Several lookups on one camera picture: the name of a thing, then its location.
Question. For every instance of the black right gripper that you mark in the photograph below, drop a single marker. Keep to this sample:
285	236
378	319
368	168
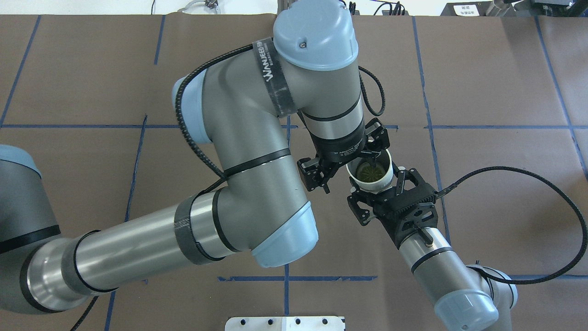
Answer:
359	205

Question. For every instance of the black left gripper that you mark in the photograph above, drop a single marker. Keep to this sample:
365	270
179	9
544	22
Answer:
339	146

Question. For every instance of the yellow-green lemon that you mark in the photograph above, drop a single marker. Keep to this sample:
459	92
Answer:
368	173

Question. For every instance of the white cup with handle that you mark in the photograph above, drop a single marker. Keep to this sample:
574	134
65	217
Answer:
385	160

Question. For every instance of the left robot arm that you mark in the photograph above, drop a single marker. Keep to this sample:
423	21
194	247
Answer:
77	91

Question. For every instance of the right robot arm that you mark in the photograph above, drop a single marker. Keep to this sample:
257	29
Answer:
464	297

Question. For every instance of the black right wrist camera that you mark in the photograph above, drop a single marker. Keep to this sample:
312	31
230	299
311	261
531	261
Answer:
413	221

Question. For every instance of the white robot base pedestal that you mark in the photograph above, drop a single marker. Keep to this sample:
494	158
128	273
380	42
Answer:
286	323

